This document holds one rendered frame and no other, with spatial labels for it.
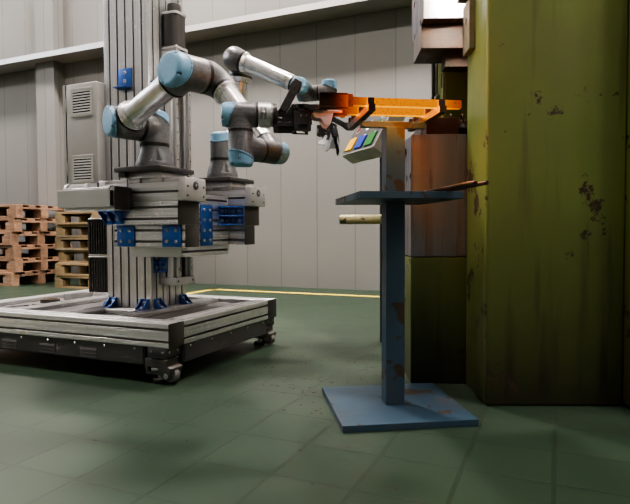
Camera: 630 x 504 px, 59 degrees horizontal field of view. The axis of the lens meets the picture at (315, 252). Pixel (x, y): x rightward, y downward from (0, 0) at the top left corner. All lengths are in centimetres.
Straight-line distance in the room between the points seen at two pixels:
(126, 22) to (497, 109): 165
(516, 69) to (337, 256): 381
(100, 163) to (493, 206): 170
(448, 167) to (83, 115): 161
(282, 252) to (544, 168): 411
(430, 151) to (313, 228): 358
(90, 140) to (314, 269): 333
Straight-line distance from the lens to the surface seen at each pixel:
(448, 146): 213
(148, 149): 233
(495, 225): 188
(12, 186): 829
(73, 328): 244
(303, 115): 174
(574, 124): 199
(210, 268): 620
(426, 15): 234
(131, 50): 271
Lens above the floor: 56
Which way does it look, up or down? 2 degrees down
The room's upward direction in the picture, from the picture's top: straight up
